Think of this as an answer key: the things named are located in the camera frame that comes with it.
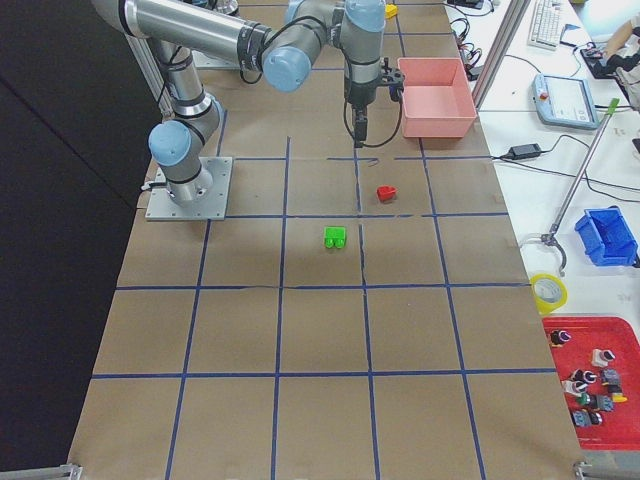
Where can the black wrist camera, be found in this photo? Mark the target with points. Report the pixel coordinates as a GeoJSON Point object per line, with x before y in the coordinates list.
{"type": "Point", "coordinates": [392, 79]}

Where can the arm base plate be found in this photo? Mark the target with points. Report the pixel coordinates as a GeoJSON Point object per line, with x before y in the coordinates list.
{"type": "Point", "coordinates": [204, 198]}

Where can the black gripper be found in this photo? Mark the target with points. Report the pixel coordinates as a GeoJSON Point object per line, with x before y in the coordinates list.
{"type": "Point", "coordinates": [358, 95]}

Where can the teach pendant tablet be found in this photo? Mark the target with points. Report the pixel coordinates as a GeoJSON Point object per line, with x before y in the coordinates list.
{"type": "Point", "coordinates": [564, 102]}

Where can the red toy block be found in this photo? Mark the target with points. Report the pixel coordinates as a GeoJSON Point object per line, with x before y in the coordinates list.
{"type": "Point", "coordinates": [386, 193]}

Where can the white keyboard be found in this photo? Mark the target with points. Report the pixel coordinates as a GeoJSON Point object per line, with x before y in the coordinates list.
{"type": "Point", "coordinates": [545, 25]}

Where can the pink plastic box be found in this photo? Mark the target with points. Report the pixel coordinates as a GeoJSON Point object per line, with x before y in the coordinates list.
{"type": "Point", "coordinates": [437, 101]}

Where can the blue storage bin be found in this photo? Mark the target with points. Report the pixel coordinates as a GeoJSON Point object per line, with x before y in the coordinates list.
{"type": "Point", "coordinates": [607, 238]}

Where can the yellow tape roll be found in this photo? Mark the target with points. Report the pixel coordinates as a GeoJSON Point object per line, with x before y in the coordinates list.
{"type": "Point", "coordinates": [549, 293]}

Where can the aluminium frame post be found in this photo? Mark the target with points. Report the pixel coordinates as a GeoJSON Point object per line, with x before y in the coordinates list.
{"type": "Point", "coordinates": [505, 34]}

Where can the black power adapter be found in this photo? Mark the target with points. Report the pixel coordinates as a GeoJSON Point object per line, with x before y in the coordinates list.
{"type": "Point", "coordinates": [524, 151]}

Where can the green toy block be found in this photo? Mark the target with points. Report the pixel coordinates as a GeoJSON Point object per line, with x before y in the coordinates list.
{"type": "Point", "coordinates": [335, 237]}

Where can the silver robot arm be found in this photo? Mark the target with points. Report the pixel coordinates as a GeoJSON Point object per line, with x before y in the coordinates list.
{"type": "Point", "coordinates": [284, 57]}

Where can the yellow toy block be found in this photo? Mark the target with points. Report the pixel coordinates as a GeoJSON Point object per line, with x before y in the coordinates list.
{"type": "Point", "coordinates": [391, 10]}

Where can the red tray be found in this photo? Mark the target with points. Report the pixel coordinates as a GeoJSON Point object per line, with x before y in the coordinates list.
{"type": "Point", "coordinates": [597, 361]}

